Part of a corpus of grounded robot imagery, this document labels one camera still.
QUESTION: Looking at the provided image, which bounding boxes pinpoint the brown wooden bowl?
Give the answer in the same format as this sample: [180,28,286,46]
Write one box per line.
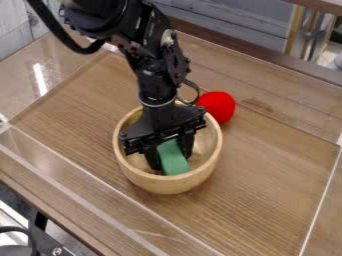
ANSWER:
[112,107,223,195]

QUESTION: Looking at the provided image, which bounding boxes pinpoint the gold metal chair frame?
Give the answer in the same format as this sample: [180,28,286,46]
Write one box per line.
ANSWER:
[285,6,338,63]

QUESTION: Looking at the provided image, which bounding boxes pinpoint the clear acrylic front panel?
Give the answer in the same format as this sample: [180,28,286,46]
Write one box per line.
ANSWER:
[0,113,223,256]

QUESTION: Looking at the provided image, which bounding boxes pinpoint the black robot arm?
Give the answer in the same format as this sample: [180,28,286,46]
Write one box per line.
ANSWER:
[61,0,206,170]

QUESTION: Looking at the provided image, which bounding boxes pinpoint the green stick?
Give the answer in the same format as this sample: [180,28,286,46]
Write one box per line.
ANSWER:
[158,139,191,176]

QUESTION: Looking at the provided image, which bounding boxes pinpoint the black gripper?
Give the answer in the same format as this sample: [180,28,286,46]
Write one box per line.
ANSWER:
[119,99,206,171]

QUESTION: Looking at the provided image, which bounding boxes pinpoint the black table leg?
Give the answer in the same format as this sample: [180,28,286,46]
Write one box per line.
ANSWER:
[31,211,48,231]

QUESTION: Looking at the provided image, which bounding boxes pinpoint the red plush tomato toy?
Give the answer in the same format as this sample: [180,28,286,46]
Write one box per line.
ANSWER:
[196,91,237,124]

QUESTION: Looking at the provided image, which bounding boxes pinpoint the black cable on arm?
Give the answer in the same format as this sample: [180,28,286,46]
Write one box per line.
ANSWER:
[176,78,202,107]

